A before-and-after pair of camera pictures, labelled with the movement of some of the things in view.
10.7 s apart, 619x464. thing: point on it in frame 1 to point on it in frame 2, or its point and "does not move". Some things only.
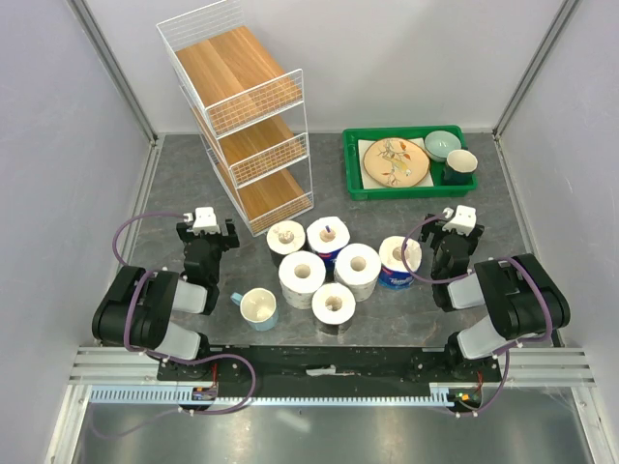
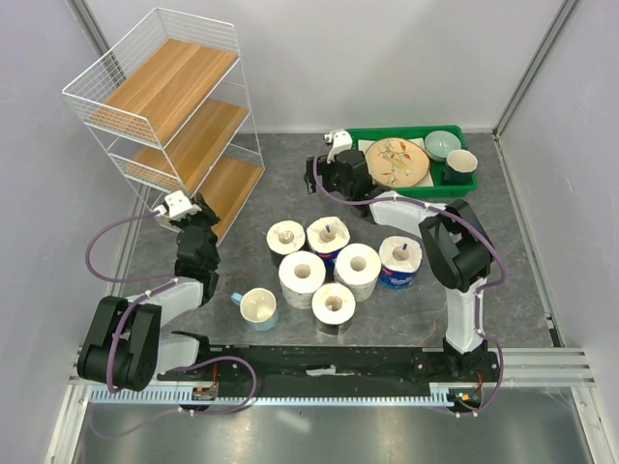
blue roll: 393,274 does not move
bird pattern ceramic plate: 396,162 does not move
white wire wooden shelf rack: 252,111 to 168,103
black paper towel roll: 284,237 does not move
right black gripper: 435,226 to 323,168
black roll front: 333,305 does not move
